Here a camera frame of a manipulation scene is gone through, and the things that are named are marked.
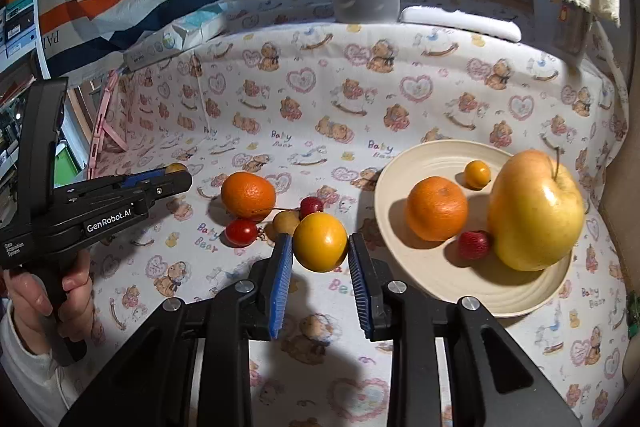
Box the person's left hand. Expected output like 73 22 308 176
2 252 94 348

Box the orange mandarin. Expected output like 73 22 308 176
405 176 469 242
220 172 277 222

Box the small green object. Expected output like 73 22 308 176
625 292 640 338

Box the white remote control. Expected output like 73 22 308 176
400 6 522 42

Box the person's left forearm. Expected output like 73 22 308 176
0 299 88 427

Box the clear plastic container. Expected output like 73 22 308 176
550 0 593 55

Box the large yellow red apple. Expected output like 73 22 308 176
487 146 585 272

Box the small brown longan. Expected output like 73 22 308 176
272 210 301 238

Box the baby wipes pack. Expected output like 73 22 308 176
122 4 228 70

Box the cream round plate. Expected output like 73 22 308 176
374 141 573 319

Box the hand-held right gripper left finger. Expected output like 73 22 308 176
59 233 294 427

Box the tablet in pink case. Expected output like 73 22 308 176
85 69 126 180

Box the green storage box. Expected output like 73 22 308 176
52 142 88 188

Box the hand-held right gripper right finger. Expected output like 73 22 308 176
348 234 583 427

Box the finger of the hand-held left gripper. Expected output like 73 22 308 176
142 172 194 210
117 170 173 188

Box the cluttered storage shelf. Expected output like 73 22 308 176
0 0 41 58

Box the wooden board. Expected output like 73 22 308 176
595 0 640 258

